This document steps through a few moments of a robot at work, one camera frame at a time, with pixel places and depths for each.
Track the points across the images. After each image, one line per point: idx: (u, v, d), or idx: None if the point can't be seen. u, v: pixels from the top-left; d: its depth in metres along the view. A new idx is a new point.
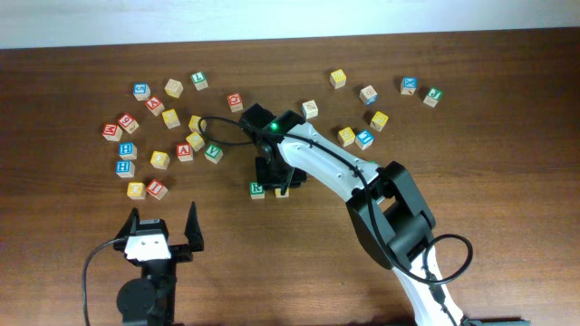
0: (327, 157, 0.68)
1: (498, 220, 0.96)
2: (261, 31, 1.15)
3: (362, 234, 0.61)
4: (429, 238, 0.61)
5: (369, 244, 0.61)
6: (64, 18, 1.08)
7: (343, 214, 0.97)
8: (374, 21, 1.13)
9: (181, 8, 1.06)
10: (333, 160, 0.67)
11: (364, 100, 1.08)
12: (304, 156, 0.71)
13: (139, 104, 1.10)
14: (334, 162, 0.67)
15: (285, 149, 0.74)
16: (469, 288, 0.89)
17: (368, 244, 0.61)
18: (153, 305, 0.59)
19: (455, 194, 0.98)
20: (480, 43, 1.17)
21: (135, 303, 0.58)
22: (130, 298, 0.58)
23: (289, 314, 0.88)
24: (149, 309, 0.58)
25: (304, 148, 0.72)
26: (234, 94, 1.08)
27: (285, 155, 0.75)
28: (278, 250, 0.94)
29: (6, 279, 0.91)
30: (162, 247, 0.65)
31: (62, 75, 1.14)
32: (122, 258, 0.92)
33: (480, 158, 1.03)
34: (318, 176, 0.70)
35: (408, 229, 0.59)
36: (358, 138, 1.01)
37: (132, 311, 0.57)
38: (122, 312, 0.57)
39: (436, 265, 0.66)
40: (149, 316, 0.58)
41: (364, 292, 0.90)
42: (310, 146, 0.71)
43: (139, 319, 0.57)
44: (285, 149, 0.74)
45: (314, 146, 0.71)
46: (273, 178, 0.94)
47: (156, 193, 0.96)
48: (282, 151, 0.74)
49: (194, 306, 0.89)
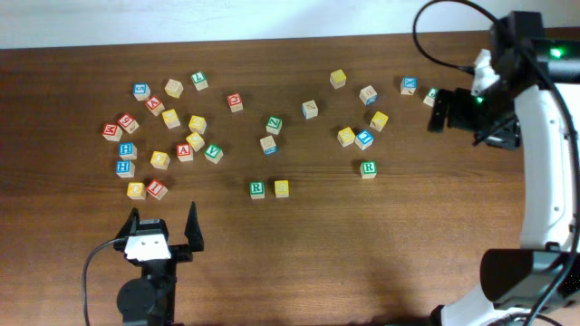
0: (564, 169, 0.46)
1: (498, 221, 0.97)
2: (261, 30, 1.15)
3: (503, 255, 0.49)
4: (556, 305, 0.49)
5: (497, 263, 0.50)
6: (64, 18, 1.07)
7: (343, 214, 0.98)
8: (374, 22, 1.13)
9: (180, 8, 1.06)
10: (567, 184, 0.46)
11: (363, 100, 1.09)
12: (546, 136, 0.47)
13: (139, 104, 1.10)
14: (566, 186, 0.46)
15: (537, 101, 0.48)
16: (468, 289, 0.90)
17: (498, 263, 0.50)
18: (154, 305, 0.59)
19: (454, 194, 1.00)
20: (481, 43, 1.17)
21: (135, 304, 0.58)
22: (130, 298, 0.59)
23: (289, 314, 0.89)
24: (149, 309, 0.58)
25: (557, 133, 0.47)
26: (234, 94, 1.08)
27: (524, 95, 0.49)
28: (278, 250, 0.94)
29: (7, 279, 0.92)
30: (163, 247, 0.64)
31: (61, 75, 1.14)
32: (122, 258, 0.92)
33: (479, 158, 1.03)
34: (532, 164, 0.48)
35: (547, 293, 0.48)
36: (358, 138, 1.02)
37: (132, 312, 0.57)
38: (123, 312, 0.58)
39: None
40: (149, 316, 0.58)
41: (364, 292, 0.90)
42: (565, 137, 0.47)
43: (139, 319, 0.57)
44: (535, 101, 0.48)
45: (567, 140, 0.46)
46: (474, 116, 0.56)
47: (156, 193, 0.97)
48: (534, 93, 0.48)
49: (195, 306, 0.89)
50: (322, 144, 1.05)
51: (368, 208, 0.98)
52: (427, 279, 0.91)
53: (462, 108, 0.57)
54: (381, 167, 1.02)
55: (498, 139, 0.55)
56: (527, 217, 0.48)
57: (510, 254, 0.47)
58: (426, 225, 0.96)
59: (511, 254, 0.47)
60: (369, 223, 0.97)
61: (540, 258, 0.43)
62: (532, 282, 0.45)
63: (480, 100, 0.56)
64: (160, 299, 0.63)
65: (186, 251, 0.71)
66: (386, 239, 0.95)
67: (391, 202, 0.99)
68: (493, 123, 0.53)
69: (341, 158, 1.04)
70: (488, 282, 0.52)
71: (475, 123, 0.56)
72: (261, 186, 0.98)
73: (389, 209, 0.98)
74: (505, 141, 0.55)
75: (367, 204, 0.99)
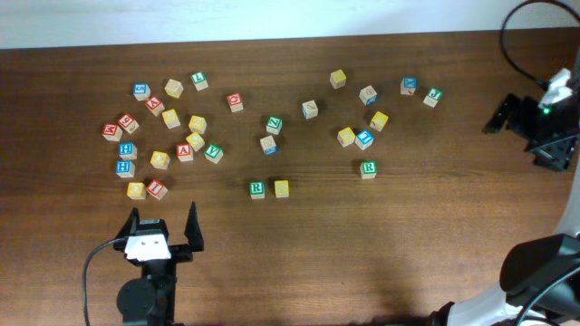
0: None
1: (498, 221, 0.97)
2: (261, 30, 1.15)
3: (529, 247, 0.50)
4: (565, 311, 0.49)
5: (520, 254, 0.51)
6: (64, 18, 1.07)
7: (343, 214, 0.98)
8: (374, 22, 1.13)
9: (180, 8, 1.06)
10: None
11: (363, 100, 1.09)
12: None
13: (139, 104, 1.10)
14: None
15: None
16: (468, 289, 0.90)
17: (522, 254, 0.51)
18: (153, 306, 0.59)
19: (454, 194, 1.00)
20: (481, 43, 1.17)
21: (135, 304, 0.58)
22: (130, 298, 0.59)
23: (289, 314, 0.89)
24: (149, 309, 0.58)
25: None
26: (234, 94, 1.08)
27: None
28: (278, 251, 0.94)
29: (7, 279, 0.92)
30: (164, 247, 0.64)
31: (62, 75, 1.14)
32: (122, 258, 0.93)
33: (479, 158, 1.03)
34: None
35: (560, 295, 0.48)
36: (358, 138, 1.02)
37: (132, 312, 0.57)
38: (123, 312, 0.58)
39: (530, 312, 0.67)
40: (148, 316, 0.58)
41: (363, 292, 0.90)
42: None
43: (139, 319, 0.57)
44: None
45: None
46: None
47: (156, 193, 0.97)
48: None
49: (195, 306, 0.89)
50: (322, 144, 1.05)
51: (368, 208, 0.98)
52: (427, 279, 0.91)
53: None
54: (381, 167, 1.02)
55: None
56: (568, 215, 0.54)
57: (537, 244, 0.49)
58: (426, 225, 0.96)
59: (537, 244, 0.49)
60: (369, 223, 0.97)
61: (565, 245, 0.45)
62: (551, 270, 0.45)
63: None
64: (160, 299, 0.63)
65: (187, 251, 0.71)
66: (386, 239, 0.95)
67: (391, 202, 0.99)
68: None
69: (341, 158, 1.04)
70: (507, 272, 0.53)
71: None
72: (261, 186, 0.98)
73: (389, 210, 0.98)
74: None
75: (367, 204, 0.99)
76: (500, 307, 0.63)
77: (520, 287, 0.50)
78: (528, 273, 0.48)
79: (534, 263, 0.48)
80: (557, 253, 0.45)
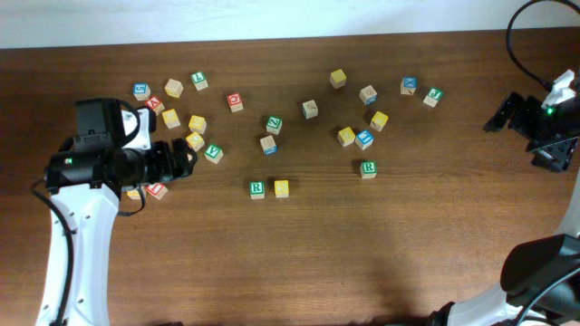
0: None
1: (498, 220, 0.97)
2: (261, 30, 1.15)
3: (528, 246, 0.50)
4: (559, 311, 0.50)
5: (519, 255, 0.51)
6: (63, 18, 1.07)
7: (343, 214, 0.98)
8: (374, 23, 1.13)
9: (181, 8, 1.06)
10: None
11: (364, 100, 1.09)
12: None
13: (140, 104, 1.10)
14: None
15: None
16: (468, 289, 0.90)
17: (521, 254, 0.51)
18: (97, 137, 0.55)
19: (454, 194, 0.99)
20: (481, 42, 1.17)
21: (91, 120, 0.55)
22: (90, 117, 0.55)
23: (289, 314, 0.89)
24: (98, 130, 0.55)
25: None
26: (234, 94, 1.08)
27: None
28: (279, 250, 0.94)
29: (7, 280, 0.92)
30: (137, 135, 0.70)
31: (61, 74, 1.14)
32: (123, 258, 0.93)
33: (479, 158, 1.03)
34: None
35: (555, 295, 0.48)
36: (358, 138, 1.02)
37: (91, 120, 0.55)
38: (86, 119, 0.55)
39: (533, 311, 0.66)
40: (96, 134, 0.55)
41: (363, 292, 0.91)
42: None
43: (91, 131, 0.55)
44: None
45: None
46: (536, 129, 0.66)
47: (156, 193, 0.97)
48: None
49: (195, 306, 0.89)
50: (322, 145, 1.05)
51: (368, 208, 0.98)
52: (428, 278, 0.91)
53: (526, 117, 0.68)
54: (381, 166, 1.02)
55: (549, 156, 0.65)
56: (568, 215, 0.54)
57: (539, 243, 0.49)
58: (426, 225, 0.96)
59: (537, 244, 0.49)
60: (369, 223, 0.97)
61: (568, 244, 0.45)
62: (553, 269, 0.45)
63: (550, 111, 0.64)
64: (105, 146, 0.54)
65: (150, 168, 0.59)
66: (386, 238, 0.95)
67: (391, 202, 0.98)
68: (555, 136, 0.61)
69: (340, 158, 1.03)
70: (508, 273, 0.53)
71: (537, 132, 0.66)
72: (261, 186, 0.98)
73: (389, 209, 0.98)
74: (555, 159, 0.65)
75: (367, 204, 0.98)
76: (500, 306, 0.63)
77: (520, 287, 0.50)
78: (528, 273, 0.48)
79: (536, 263, 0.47)
80: (557, 254, 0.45)
